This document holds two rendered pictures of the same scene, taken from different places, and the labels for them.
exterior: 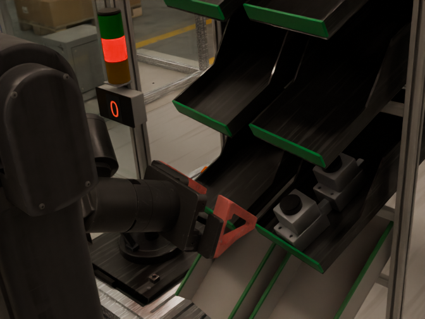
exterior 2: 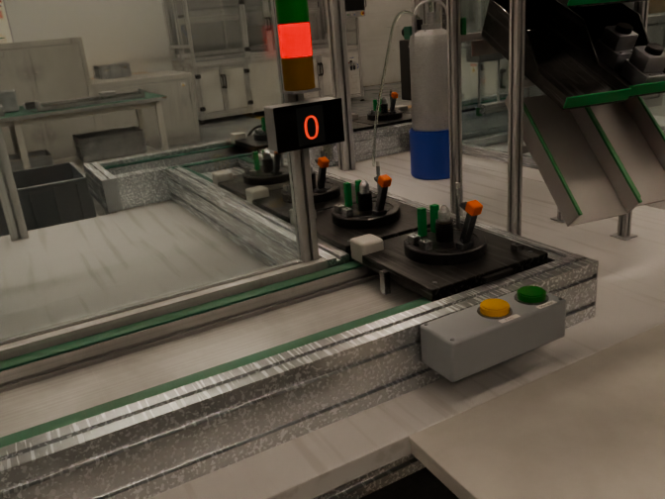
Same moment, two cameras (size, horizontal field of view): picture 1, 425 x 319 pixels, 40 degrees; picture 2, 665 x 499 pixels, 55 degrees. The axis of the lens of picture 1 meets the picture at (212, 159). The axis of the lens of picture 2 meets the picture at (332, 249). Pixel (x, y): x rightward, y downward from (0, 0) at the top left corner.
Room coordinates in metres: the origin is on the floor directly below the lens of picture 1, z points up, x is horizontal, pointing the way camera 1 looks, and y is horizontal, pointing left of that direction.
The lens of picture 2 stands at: (0.90, 1.19, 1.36)
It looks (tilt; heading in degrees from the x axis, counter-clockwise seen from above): 20 degrees down; 287
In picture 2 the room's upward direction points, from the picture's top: 5 degrees counter-clockwise
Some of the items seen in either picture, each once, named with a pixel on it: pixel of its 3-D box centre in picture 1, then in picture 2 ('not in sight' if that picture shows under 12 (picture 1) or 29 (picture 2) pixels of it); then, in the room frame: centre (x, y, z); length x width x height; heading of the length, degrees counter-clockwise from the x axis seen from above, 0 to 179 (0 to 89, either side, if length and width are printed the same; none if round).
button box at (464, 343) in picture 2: not in sight; (494, 330); (0.92, 0.35, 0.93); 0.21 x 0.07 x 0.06; 45
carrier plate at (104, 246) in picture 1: (153, 247); (444, 255); (1.02, 0.14, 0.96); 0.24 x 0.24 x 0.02; 45
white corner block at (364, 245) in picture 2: not in sight; (366, 249); (1.15, 0.14, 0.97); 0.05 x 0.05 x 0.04; 45
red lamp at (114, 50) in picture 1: (114, 47); (295, 40); (1.23, 0.19, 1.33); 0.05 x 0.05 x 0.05
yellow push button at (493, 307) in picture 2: not in sight; (494, 310); (0.92, 0.35, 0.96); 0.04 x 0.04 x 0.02
